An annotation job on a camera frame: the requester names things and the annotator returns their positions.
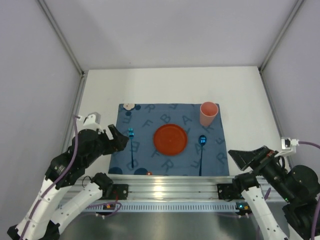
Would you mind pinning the orange-red plate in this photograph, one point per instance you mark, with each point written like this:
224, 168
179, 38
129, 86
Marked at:
170, 139

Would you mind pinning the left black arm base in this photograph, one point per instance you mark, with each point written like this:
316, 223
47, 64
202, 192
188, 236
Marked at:
119, 192

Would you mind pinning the blue metallic fork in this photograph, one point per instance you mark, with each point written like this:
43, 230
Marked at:
131, 137

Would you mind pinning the aluminium mounting rail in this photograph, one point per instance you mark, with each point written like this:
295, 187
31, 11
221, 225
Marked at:
153, 188

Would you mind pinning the pink plastic cup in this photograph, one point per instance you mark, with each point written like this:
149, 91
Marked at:
208, 112

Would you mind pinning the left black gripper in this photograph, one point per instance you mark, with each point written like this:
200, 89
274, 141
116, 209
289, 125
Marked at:
110, 140

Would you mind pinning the blue metallic spoon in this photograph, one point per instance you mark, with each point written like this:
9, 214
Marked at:
202, 140

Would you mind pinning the perforated cable duct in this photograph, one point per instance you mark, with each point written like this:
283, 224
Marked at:
168, 207

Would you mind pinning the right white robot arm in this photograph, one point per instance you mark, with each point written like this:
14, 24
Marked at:
299, 187

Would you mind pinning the blue lettered placemat cloth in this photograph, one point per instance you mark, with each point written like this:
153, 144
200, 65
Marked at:
145, 119

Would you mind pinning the corner frame post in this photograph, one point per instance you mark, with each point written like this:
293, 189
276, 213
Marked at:
60, 35
298, 4

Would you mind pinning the right corner frame post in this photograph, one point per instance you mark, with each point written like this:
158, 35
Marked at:
298, 4

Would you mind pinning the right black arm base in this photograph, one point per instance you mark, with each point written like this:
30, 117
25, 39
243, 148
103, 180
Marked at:
227, 192

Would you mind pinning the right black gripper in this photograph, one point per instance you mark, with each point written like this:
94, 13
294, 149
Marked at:
261, 160

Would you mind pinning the left corner frame post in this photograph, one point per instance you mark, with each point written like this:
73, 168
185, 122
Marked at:
60, 35

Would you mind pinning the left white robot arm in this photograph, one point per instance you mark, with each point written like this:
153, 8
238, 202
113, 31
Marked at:
46, 220

